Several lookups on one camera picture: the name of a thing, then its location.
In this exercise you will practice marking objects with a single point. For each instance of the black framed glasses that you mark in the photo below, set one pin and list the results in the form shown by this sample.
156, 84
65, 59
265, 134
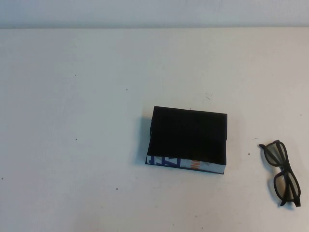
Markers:
281, 169

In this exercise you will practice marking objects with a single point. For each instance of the black printed glasses case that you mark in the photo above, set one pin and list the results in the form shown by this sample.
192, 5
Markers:
188, 133

